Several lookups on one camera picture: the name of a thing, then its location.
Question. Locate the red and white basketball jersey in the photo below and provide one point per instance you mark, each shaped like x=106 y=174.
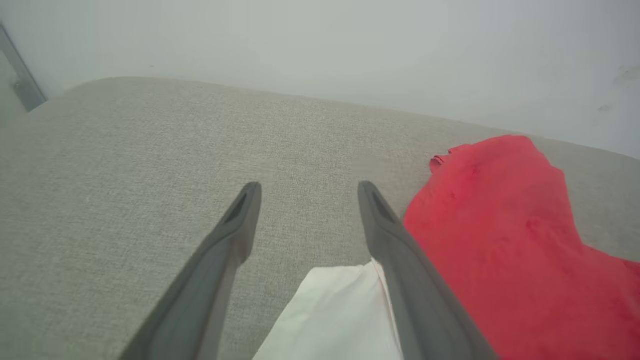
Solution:
x=500 y=240

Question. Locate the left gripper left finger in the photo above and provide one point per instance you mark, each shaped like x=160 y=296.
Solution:
x=210 y=280

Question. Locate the beige fabric sofa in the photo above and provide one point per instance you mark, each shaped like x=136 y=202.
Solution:
x=150 y=175

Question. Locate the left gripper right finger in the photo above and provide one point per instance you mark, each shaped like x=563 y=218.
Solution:
x=420 y=300

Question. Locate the grey metal frame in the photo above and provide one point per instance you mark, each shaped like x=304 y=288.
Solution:
x=22 y=80

